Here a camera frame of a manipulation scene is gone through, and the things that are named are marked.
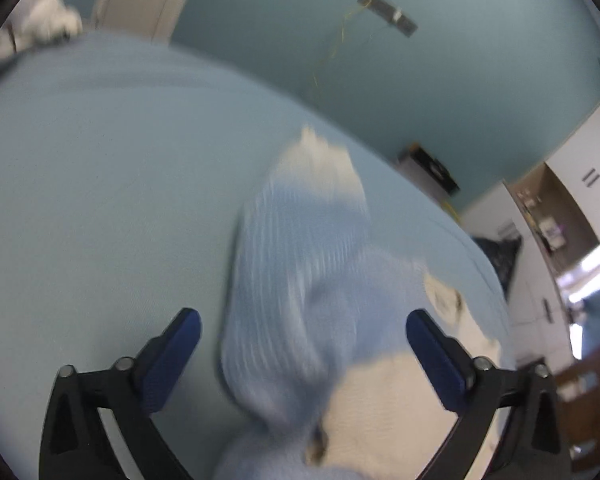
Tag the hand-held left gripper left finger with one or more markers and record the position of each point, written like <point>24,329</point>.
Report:
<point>167,365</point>

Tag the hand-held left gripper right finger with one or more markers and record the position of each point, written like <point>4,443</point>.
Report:
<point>437,360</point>

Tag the cream and blue knit sweater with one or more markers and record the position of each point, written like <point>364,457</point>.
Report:
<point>290,270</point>

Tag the white lower cabinet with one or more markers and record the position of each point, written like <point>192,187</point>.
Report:
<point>530,300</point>

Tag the black garbage bag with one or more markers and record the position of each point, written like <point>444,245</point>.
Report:
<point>502,260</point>

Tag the bed with light blue sheet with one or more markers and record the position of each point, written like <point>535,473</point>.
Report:
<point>105,185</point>

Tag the black and grey case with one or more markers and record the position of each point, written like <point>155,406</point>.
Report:
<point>430,167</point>

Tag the white plug-in charger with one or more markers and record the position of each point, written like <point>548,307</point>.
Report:
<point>396,15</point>

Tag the white down jacket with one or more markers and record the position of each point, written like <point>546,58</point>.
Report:
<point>45,20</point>

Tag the white upper wall cabinet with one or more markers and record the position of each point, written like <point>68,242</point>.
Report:
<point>590,150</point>

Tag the dark wall socket strip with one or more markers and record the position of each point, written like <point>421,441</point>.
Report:
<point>385,10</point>

